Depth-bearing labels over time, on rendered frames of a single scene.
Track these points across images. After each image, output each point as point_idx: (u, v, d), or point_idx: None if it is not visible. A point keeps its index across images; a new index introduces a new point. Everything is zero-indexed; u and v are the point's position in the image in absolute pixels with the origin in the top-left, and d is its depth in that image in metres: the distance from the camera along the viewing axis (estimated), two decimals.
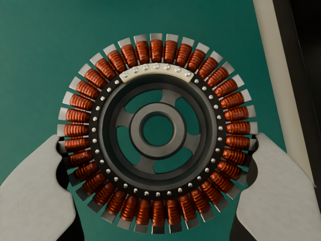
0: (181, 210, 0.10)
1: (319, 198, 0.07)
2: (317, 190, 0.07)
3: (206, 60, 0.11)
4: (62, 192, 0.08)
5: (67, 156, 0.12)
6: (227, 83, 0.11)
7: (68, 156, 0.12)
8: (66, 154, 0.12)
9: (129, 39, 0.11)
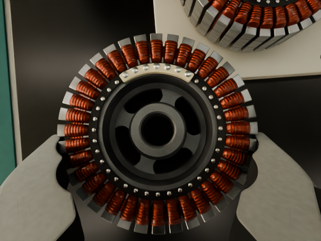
0: (181, 210, 0.10)
1: (319, 198, 0.07)
2: (317, 190, 0.07)
3: (206, 60, 0.11)
4: (62, 192, 0.08)
5: (67, 156, 0.12)
6: (227, 83, 0.11)
7: (68, 156, 0.12)
8: (66, 154, 0.12)
9: (129, 39, 0.11)
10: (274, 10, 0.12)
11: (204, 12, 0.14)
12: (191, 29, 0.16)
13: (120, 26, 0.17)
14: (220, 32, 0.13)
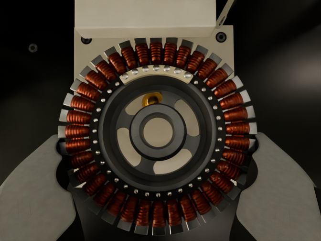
0: (181, 210, 0.10)
1: (319, 198, 0.07)
2: (317, 190, 0.07)
3: (205, 62, 0.11)
4: (62, 192, 0.08)
5: (67, 156, 0.12)
6: (226, 84, 0.11)
7: (68, 156, 0.12)
8: None
9: (129, 42, 0.11)
10: None
11: None
12: None
13: None
14: None
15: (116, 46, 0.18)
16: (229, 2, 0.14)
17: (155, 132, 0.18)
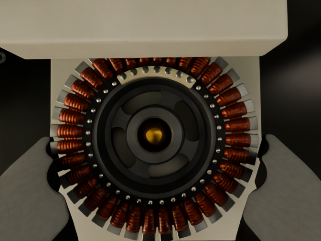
0: (173, 220, 0.10)
1: None
2: None
3: (210, 66, 0.10)
4: (54, 195, 0.07)
5: (58, 158, 0.12)
6: (230, 93, 0.10)
7: (58, 158, 0.12)
8: (57, 156, 0.12)
9: None
10: None
11: None
12: None
13: None
14: None
15: None
16: None
17: (156, 169, 0.14)
